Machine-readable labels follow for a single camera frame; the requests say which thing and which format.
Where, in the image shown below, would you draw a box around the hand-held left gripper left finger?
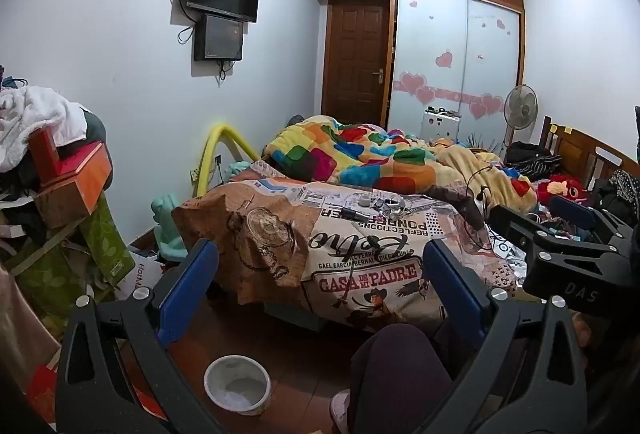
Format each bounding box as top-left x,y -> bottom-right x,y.
55,239 -> 241,434

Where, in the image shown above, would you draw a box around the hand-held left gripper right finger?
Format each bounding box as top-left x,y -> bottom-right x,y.
422,239 -> 588,434

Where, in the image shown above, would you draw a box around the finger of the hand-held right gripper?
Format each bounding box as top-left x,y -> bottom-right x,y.
547,195 -> 636,245
487,205 -> 616,259

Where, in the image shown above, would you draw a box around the white plastic bucket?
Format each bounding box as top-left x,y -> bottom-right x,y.
204,355 -> 272,416

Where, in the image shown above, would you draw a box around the person's right hand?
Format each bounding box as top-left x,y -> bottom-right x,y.
572,316 -> 593,350

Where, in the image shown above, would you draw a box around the red plush toy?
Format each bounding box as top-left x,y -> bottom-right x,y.
537,174 -> 588,207

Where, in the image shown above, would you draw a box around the black patterned clothing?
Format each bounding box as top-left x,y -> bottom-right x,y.
590,169 -> 640,225

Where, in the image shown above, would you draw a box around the white paper bag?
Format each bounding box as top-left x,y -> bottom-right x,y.
115,249 -> 166,299

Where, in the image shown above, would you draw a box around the wooden bed headboard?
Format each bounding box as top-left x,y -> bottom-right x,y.
540,116 -> 640,195

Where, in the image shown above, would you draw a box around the black striped clothing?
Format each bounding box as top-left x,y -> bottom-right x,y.
505,141 -> 568,179

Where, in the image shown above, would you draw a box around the green leaf print bag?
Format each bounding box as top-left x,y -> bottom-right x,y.
10,194 -> 136,315

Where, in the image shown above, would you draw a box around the person's dark trousered leg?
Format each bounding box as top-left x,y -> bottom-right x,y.
347,324 -> 468,434

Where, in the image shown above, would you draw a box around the newspaper print bedsheet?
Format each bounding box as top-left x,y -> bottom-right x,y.
171,159 -> 526,335

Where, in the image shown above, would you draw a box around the standing electric fan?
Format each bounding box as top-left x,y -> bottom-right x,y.
502,84 -> 539,159

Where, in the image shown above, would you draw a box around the white appliance box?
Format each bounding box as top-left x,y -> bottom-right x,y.
420,106 -> 461,142

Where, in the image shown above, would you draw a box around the yellow foam tube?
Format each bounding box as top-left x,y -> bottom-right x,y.
196,124 -> 263,199

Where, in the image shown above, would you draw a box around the orange red box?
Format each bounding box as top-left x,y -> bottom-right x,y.
37,141 -> 113,215

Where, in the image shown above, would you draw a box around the colourful patchwork blanket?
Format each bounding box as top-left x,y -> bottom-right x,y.
262,115 -> 538,209

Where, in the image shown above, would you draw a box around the pink slipper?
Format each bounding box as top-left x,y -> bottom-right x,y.
330,389 -> 353,434

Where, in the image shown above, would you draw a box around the pink heart stickers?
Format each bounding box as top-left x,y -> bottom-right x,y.
392,0 -> 513,121

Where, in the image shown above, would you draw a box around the pale pink cloth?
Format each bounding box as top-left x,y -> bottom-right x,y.
0,259 -> 61,380

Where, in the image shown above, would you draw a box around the dark clothes pile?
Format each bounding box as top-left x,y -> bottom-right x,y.
80,108 -> 108,149

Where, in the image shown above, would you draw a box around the red carton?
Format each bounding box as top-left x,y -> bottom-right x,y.
25,361 -> 63,425

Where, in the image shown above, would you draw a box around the wooden sliding door wardrobe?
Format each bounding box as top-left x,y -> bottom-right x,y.
305,0 -> 526,142

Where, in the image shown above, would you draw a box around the brown wooden door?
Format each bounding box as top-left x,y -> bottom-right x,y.
320,0 -> 392,129

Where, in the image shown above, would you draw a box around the white cloth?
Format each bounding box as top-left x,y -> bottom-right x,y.
0,86 -> 88,172

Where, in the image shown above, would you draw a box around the black clip cable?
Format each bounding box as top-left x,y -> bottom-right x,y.
462,164 -> 501,249

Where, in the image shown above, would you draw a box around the small black wall monitor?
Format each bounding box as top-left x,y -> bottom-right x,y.
194,14 -> 244,62

